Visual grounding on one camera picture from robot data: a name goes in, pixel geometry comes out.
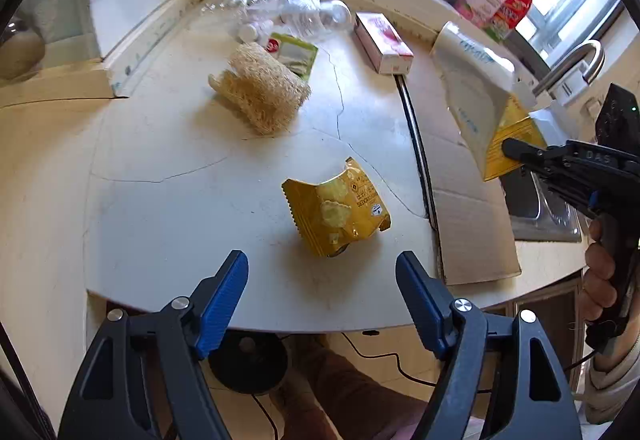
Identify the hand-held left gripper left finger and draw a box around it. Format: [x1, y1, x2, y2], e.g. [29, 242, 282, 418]
[57, 249, 249, 440]

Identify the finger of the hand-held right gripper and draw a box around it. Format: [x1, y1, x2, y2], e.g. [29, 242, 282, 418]
[532, 163, 598, 221]
[501, 137, 576, 171]

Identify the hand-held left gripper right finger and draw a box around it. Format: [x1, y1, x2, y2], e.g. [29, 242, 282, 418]
[395, 250, 583, 440]

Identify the white plastic pouch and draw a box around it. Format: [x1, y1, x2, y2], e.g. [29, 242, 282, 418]
[430, 21, 518, 173]

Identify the yellow snack packet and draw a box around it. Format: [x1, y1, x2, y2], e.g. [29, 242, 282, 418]
[281, 157, 392, 258]

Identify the pink white carton box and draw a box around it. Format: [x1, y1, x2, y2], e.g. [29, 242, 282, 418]
[354, 12, 415, 75]

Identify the person's right forearm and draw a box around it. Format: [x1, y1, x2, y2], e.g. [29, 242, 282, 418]
[584, 320, 640, 426]

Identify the person's right hand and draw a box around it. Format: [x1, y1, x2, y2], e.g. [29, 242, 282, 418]
[580, 220, 621, 321]

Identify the steel sink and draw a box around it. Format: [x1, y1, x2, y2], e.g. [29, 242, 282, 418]
[502, 165, 583, 243]

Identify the round black stool base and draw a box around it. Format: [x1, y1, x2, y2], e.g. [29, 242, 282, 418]
[207, 332, 290, 396]

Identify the flat cardboard sheet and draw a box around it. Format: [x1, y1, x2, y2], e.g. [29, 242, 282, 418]
[399, 75, 522, 286]

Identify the metal faucet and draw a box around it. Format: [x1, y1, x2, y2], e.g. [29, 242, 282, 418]
[532, 39, 606, 106]

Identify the kitchen cabinet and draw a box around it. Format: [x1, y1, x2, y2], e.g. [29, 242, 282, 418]
[327, 280, 588, 421]

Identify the person's leg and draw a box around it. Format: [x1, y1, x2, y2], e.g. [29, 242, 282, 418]
[272, 335, 436, 440]

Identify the beige loofah sponge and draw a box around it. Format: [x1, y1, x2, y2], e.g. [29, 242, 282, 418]
[208, 42, 312, 136]

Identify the clear plastic bottle white cap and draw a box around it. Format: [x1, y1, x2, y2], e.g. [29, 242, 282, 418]
[277, 0, 352, 41]

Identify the green sachet packet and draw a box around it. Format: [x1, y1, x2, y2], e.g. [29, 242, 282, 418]
[268, 33, 319, 81]

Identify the metal pot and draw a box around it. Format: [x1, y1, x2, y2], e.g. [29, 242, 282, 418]
[0, 18, 46, 81]

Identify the black cable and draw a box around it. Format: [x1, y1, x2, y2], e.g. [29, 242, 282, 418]
[340, 331, 496, 395]

